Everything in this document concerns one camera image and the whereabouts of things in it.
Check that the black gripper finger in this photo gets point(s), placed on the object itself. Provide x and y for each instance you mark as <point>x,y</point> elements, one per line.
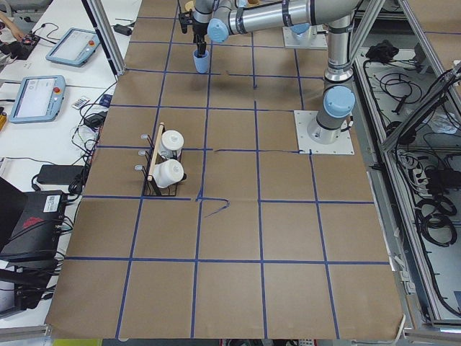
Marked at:
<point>201,49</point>

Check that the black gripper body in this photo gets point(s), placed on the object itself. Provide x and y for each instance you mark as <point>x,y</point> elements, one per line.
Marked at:
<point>199,27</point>

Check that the light blue plastic cup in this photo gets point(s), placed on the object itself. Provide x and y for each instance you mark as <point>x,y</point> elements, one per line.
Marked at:
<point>202,63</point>

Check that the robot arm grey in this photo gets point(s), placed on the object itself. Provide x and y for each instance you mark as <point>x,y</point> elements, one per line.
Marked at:
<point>305,24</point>

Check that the round wooden coaster board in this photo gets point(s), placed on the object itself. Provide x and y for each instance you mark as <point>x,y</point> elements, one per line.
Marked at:
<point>189,5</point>

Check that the small black adapter on desk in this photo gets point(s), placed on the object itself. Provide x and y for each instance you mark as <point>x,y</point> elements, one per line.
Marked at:
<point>123,29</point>

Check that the upper teach pendant tablet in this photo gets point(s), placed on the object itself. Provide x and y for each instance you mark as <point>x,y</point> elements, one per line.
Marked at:
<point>74,48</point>

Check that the teach pendant tablet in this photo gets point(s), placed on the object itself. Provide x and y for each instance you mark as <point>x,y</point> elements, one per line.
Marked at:
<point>74,48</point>
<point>38,100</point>

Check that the white mug near rack end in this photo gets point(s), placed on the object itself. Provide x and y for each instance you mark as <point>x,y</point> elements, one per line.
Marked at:
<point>168,173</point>

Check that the lower teach pendant tablet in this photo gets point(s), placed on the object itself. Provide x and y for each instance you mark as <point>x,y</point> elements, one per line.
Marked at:
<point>38,100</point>

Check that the black cloth bundle background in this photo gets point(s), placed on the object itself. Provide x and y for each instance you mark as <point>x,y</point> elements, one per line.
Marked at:
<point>383,52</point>

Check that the black power brick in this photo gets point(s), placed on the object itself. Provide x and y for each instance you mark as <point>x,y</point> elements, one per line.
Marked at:
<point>50,174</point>

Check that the person hand at desk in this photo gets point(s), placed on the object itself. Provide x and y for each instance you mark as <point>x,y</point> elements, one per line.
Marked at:
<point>16,32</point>

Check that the black laptop computer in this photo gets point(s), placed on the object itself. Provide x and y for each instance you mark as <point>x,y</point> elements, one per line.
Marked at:
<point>30,223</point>

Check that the white power strip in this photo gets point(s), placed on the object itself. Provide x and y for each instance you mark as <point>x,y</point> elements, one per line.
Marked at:
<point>414,170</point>

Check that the diagonal aluminium frame post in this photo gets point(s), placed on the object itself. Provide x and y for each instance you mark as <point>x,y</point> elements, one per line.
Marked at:
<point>99,21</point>

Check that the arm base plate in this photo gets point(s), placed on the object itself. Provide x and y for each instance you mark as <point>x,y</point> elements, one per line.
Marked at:
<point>312,39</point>
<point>313,139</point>

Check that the wooden rack handle rod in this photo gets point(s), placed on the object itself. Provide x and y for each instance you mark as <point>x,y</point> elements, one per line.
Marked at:
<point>154,154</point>

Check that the black wire mug rack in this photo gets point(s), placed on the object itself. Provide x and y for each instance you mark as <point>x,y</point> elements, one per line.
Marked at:
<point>150,189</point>

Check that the aluminium frame rail structure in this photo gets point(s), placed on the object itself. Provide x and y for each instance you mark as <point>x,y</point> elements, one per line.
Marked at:
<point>407,72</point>

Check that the coiled black cables floor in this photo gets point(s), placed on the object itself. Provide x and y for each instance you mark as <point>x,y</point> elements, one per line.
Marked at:
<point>434,214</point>

